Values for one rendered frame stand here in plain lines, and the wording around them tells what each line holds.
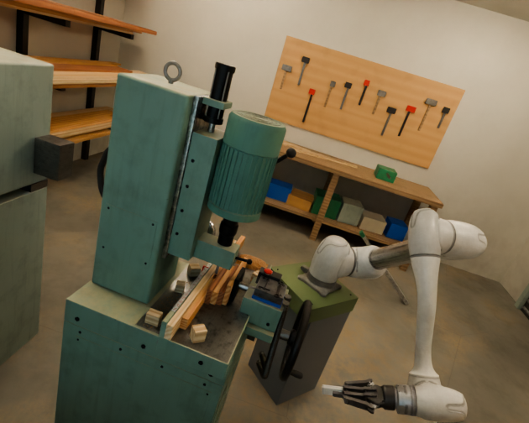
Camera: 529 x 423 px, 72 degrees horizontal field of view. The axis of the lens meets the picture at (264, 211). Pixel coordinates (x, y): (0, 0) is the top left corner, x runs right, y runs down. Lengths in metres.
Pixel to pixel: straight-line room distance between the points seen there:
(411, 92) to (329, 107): 0.88
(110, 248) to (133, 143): 0.37
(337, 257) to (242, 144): 0.96
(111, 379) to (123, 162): 0.75
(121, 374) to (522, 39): 4.53
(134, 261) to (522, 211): 4.55
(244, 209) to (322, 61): 3.43
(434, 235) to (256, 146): 0.72
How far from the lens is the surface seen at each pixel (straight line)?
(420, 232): 1.41
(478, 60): 4.67
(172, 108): 1.08
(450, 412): 1.40
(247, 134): 1.04
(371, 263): 1.89
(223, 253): 1.23
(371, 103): 4.43
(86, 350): 1.45
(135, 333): 1.30
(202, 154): 1.11
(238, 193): 1.08
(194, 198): 1.16
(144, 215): 1.21
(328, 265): 1.85
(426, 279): 1.40
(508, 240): 5.25
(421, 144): 4.58
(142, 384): 1.42
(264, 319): 1.25
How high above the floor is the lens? 1.67
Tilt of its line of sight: 22 degrees down
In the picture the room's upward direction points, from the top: 17 degrees clockwise
